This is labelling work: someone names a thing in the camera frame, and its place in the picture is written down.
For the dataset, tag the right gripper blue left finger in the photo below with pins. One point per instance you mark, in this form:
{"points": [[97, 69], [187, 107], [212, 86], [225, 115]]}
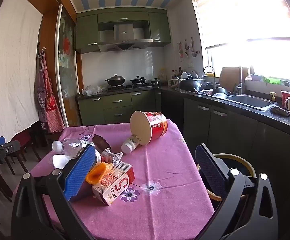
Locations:
{"points": [[76, 170]]}

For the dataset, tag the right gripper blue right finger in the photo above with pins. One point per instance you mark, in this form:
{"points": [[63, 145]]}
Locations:
{"points": [[214, 170]]}

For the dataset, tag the white paper tissue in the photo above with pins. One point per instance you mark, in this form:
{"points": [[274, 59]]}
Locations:
{"points": [[59, 161]]}

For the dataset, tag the clear plastic water bottle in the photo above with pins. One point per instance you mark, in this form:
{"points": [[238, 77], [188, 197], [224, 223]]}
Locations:
{"points": [[70, 147]]}

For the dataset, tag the silver snack wrapper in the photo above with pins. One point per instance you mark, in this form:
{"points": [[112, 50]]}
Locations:
{"points": [[111, 158]]}

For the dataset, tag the red white milk carton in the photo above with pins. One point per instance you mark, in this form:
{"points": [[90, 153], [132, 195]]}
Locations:
{"points": [[114, 183]]}

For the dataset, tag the small white plastic bottle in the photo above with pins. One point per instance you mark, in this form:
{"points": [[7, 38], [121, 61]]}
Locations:
{"points": [[130, 144]]}

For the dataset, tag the red paper noodle bucket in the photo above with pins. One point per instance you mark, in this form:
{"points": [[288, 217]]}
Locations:
{"points": [[148, 126]]}

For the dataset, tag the steel kitchen sink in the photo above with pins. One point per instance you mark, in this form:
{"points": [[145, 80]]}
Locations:
{"points": [[251, 102]]}

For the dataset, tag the dark wooden chair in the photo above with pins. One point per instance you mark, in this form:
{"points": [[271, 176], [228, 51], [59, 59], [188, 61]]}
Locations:
{"points": [[26, 139]]}

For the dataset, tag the pink floral tablecloth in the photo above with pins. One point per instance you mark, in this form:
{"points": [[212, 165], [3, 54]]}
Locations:
{"points": [[166, 200]]}

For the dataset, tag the hanging red apron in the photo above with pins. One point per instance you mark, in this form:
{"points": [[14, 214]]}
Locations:
{"points": [[48, 111]]}

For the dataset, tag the green lower cabinets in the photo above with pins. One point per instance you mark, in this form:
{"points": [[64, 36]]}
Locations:
{"points": [[118, 106]]}

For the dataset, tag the green cabinets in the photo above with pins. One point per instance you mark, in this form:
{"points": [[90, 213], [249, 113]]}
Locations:
{"points": [[88, 25], [118, 106]]}

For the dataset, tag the white hanging sheet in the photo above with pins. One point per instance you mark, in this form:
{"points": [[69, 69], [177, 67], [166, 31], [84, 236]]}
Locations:
{"points": [[19, 28]]}

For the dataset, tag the steel sink faucet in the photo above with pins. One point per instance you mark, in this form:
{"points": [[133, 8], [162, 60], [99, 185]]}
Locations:
{"points": [[238, 88]]}

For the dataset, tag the dark dish rag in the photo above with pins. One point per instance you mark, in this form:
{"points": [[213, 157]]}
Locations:
{"points": [[280, 111]]}

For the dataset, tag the black wok with lid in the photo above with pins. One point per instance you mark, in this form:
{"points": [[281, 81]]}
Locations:
{"points": [[115, 80]]}

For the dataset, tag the large black pan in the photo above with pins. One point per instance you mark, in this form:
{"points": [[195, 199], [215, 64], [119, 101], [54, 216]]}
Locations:
{"points": [[189, 85]]}

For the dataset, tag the wooden cutting board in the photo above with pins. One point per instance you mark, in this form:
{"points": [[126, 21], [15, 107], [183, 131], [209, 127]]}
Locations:
{"points": [[230, 77]]}

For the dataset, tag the glass sliding door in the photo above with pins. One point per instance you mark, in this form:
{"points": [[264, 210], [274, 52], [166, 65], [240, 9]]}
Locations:
{"points": [[66, 69]]}

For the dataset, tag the red mug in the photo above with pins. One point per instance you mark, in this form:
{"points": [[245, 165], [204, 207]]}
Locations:
{"points": [[285, 96]]}

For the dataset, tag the small black pot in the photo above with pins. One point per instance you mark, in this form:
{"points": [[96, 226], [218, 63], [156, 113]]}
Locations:
{"points": [[138, 79]]}

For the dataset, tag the steel range hood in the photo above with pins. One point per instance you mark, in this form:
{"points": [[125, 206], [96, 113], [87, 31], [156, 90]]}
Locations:
{"points": [[124, 36]]}

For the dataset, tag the green upper cabinets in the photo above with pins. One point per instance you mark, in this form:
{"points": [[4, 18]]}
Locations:
{"points": [[88, 25]]}

